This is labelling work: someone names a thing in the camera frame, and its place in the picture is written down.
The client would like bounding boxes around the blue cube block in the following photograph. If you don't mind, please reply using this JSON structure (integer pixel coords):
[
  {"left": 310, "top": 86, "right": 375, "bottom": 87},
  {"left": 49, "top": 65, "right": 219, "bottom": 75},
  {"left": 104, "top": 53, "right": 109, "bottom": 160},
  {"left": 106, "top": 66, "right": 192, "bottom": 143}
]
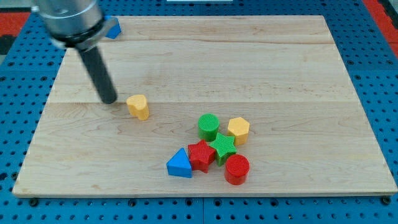
[{"left": 104, "top": 16, "right": 121, "bottom": 39}]

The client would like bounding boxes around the wooden board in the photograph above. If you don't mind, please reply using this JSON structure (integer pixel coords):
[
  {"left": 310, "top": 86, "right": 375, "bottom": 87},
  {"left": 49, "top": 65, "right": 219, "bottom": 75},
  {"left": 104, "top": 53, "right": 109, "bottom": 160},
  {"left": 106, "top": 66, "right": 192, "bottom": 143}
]
[{"left": 12, "top": 16, "right": 397, "bottom": 198}]

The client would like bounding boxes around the green cylinder block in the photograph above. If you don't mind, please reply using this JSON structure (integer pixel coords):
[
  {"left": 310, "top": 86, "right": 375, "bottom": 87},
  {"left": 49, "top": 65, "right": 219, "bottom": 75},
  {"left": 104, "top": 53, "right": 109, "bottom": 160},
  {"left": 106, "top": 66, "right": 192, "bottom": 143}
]
[{"left": 198, "top": 113, "right": 220, "bottom": 142}]

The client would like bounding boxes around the green star block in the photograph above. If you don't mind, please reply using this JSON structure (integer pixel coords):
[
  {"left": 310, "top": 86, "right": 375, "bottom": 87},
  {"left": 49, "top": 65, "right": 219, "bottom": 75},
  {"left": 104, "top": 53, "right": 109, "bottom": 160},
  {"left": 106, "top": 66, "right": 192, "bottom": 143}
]
[{"left": 210, "top": 133, "right": 237, "bottom": 167}]

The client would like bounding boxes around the red star block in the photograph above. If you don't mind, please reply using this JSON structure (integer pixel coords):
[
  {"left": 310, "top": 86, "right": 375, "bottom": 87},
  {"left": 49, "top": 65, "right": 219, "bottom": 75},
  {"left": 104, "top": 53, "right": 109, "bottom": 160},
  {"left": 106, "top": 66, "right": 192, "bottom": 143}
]
[{"left": 188, "top": 139, "right": 215, "bottom": 174}]

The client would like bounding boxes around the yellow hexagon block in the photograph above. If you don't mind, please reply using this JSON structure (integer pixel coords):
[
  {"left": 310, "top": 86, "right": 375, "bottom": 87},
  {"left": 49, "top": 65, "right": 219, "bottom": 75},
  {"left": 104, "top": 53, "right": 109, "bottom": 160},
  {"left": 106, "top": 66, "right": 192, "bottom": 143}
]
[{"left": 227, "top": 117, "right": 250, "bottom": 146}]

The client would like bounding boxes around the blue triangle block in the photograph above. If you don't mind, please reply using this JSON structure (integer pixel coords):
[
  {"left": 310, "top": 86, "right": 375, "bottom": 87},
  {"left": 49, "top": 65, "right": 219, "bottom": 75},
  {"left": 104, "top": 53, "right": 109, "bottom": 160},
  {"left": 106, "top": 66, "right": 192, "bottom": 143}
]
[{"left": 166, "top": 148, "right": 192, "bottom": 178}]

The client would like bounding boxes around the yellow heart block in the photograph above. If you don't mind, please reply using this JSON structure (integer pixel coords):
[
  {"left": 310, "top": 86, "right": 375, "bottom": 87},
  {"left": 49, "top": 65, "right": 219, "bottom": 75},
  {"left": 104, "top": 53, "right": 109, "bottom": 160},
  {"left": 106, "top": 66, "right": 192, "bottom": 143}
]
[{"left": 126, "top": 95, "right": 149, "bottom": 121}]

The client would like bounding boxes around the red cylinder block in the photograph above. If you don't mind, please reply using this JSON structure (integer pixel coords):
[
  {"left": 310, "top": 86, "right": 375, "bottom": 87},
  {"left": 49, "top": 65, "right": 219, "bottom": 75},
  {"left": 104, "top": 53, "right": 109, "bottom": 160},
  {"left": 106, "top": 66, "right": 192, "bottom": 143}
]
[{"left": 224, "top": 154, "right": 250, "bottom": 185}]

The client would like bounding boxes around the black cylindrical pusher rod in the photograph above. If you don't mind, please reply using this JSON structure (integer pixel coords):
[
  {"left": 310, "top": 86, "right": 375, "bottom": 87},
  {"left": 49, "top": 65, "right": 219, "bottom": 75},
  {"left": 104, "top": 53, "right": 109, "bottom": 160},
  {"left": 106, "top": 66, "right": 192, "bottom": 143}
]
[{"left": 78, "top": 47, "right": 118, "bottom": 104}]

